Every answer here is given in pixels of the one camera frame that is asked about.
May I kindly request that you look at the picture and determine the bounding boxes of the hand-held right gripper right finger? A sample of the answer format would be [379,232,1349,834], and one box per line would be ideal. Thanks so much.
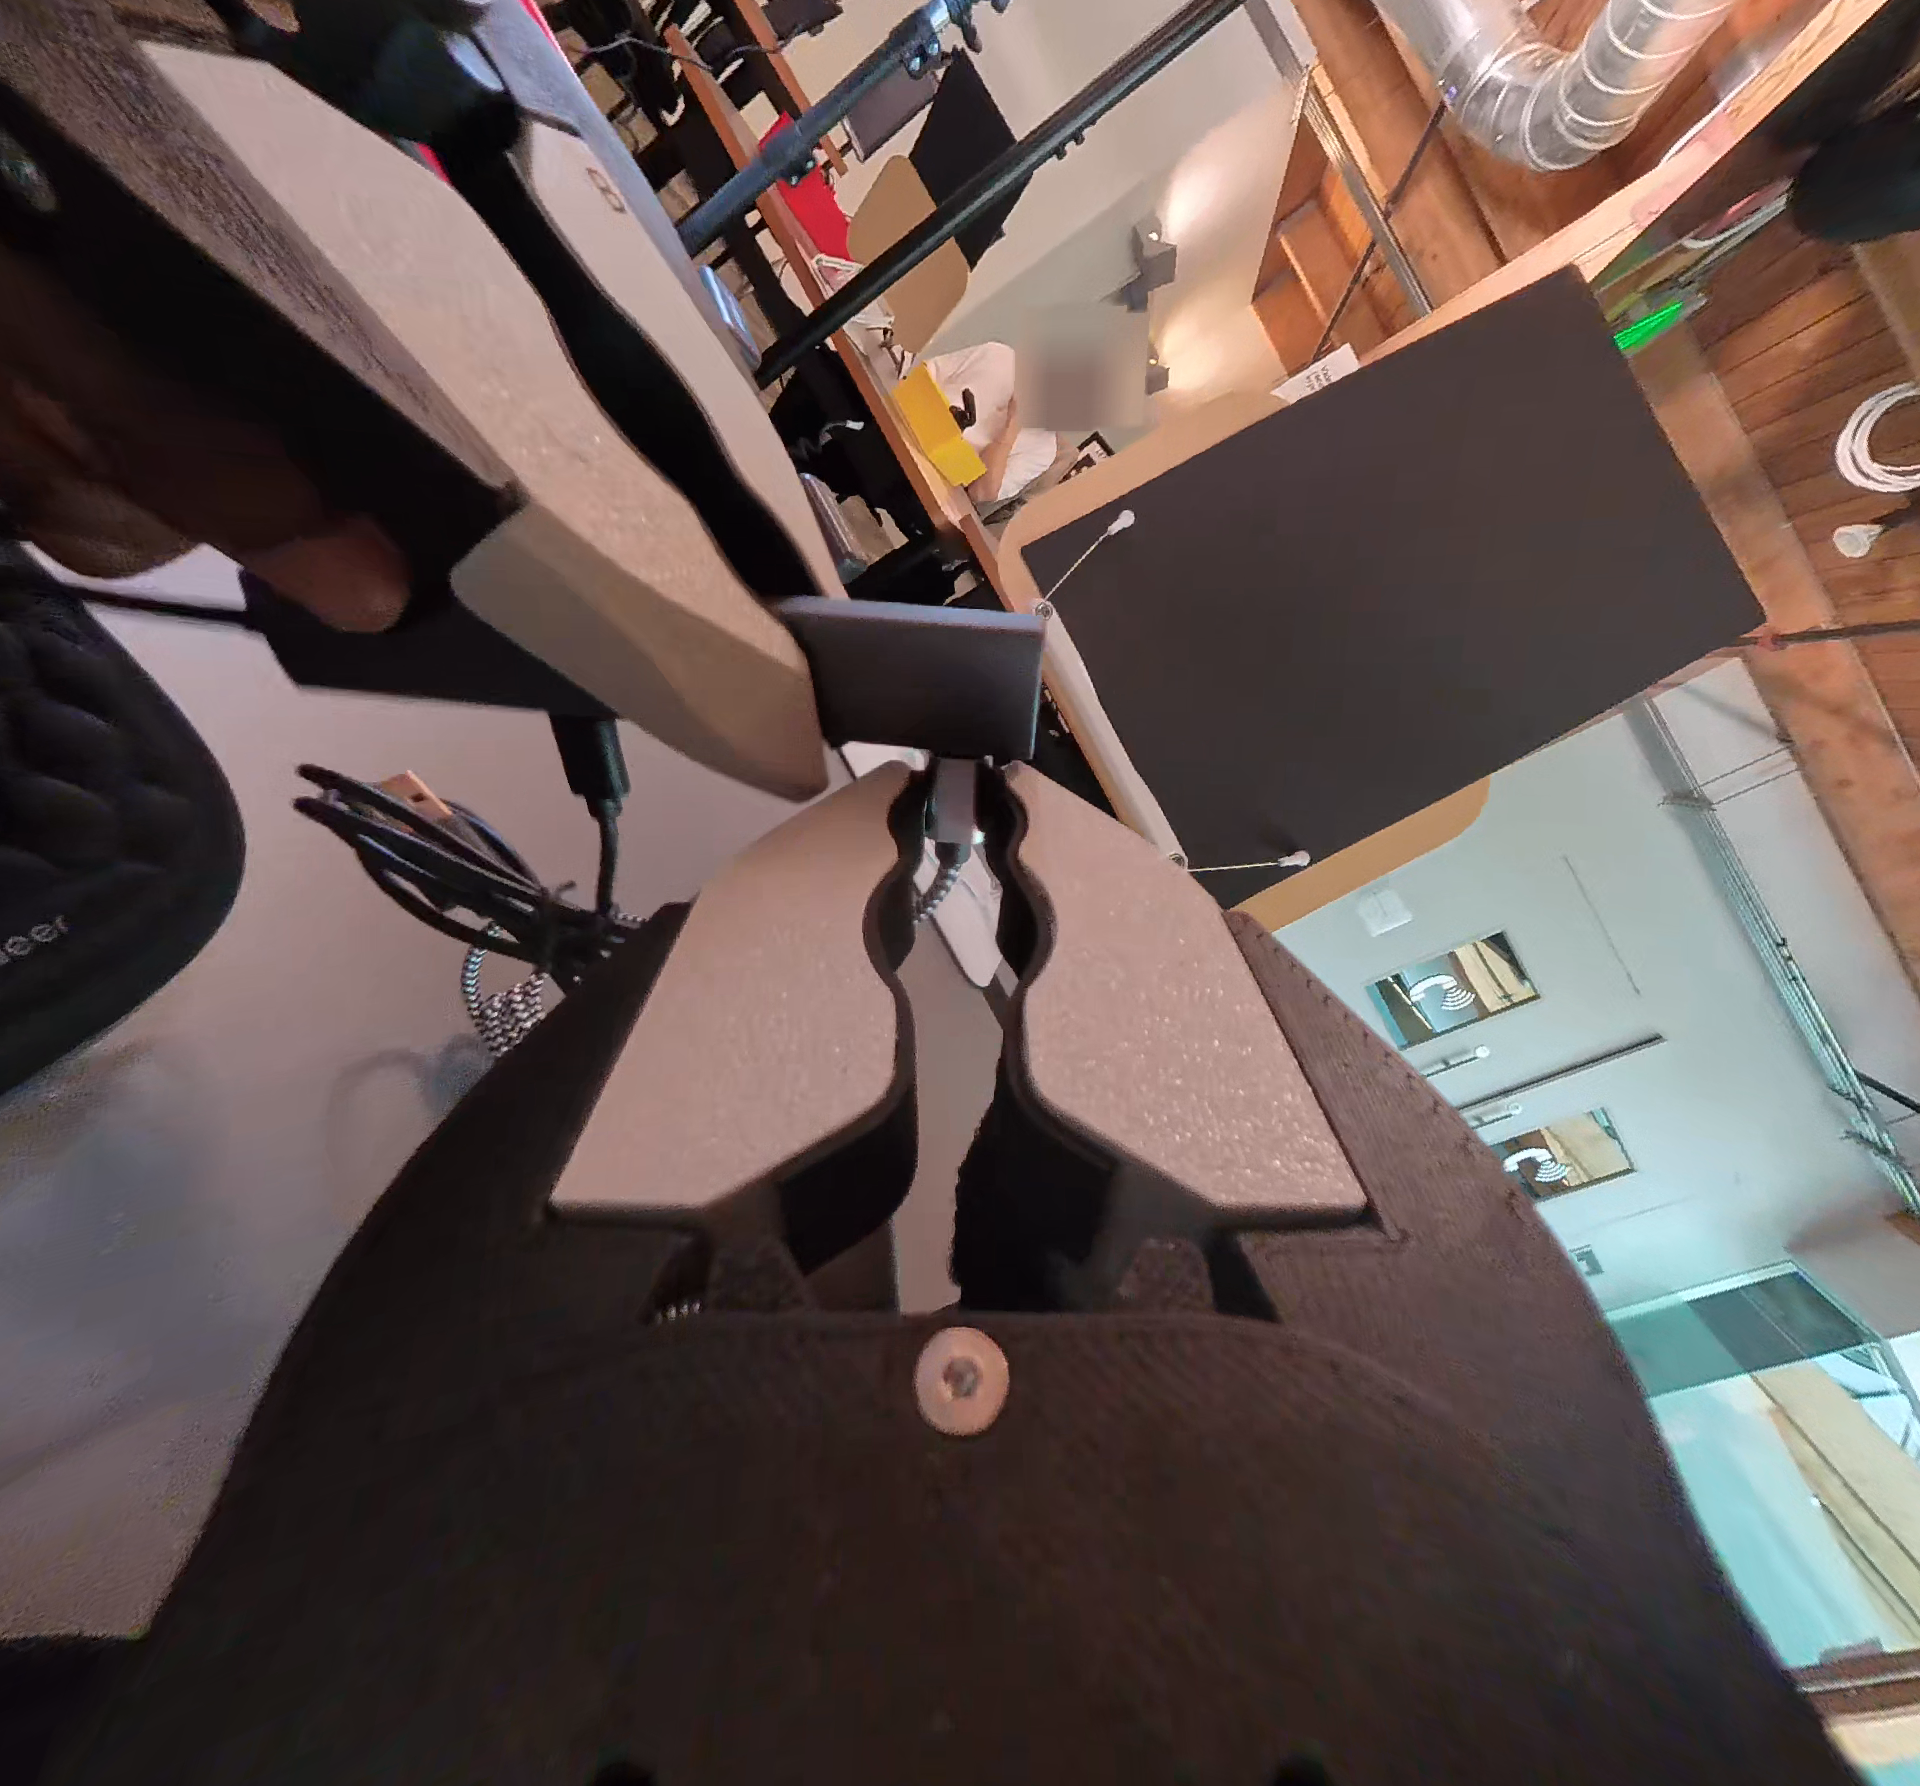
[994,761,1369,1214]

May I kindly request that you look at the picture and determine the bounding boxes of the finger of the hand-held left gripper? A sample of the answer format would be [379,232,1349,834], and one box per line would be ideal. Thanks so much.
[142,38,833,800]
[448,113,844,603]

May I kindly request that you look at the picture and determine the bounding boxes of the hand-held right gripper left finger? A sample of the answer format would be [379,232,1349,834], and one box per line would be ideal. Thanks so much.
[547,758,923,1211]

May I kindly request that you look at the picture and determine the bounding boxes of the braided usb-c cable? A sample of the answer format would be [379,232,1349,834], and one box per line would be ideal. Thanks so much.
[461,755,982,1058]

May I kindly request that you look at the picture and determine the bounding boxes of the person's left hand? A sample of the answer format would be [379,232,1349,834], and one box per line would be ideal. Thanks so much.
[0,251,408,635]

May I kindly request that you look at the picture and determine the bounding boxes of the red plastic bin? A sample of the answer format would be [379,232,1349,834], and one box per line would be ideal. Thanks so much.
[756,113,834,229]

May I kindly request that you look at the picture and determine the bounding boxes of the cardboard sheet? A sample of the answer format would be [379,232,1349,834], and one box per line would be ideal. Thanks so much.
[846,151,978,335]

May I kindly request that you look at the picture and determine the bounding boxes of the black flag panel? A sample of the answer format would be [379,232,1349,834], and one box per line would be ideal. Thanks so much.
[907,51,1024,270]

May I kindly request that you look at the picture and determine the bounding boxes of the long wooden desk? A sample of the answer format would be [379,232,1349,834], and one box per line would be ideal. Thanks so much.
[599,0,1039,603]

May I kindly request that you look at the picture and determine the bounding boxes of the black pole stand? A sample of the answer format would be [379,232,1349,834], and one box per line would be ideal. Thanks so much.
[754,0,1558,387]

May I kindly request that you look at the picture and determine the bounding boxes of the black board with tan backing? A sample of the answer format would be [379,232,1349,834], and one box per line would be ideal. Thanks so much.
[998,264,1769,934]

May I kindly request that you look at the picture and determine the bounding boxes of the black padded pouch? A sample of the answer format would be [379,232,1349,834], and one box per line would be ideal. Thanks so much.
[0,541,250,1095]

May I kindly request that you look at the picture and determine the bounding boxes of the framed wall picture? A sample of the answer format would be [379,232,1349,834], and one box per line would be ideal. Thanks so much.
[1365,927,1543,1051]
[1477,1106,1632,1202]

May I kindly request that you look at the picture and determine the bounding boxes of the black cable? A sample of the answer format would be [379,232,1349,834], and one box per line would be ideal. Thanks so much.
[292,712,649,985]

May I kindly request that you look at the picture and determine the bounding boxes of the white cable coil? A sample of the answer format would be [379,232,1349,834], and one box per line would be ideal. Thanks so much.
[1832,379,1920,492]

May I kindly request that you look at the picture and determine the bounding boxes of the silver air duct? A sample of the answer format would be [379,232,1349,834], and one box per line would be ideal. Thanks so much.
[1448,0,1852,174]

